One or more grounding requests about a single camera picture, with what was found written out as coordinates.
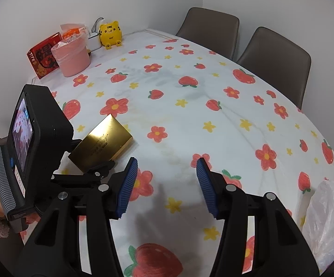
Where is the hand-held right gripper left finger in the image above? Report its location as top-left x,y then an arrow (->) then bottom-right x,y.
18,157 -> 139,277

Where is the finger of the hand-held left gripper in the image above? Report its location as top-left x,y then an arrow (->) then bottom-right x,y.
52,161 -> 116,196
64,138 -> 82,163

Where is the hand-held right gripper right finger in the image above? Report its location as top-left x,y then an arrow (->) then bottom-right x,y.
196,157 -> 319,277

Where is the gold box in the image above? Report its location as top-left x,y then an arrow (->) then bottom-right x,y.
67,114 -> 134,174

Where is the pink round bucket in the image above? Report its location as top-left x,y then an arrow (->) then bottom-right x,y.
50,31 -> 91,78

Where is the floral strawberry tablecloth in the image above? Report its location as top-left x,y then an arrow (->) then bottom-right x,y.
19,29 -> 334,277

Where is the yellow tiger toy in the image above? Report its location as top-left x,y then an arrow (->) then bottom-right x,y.
98,20 -> 124,50

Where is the white knotted plastic bag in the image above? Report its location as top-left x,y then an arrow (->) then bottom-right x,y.
301,180 -> 334,272

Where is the brown dining chair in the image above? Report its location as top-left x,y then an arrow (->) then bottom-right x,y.
236,27 -> 312,110
176,7 -> 240,61

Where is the white charger cable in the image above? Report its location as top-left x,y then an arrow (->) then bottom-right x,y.
87,17 -> 104,50

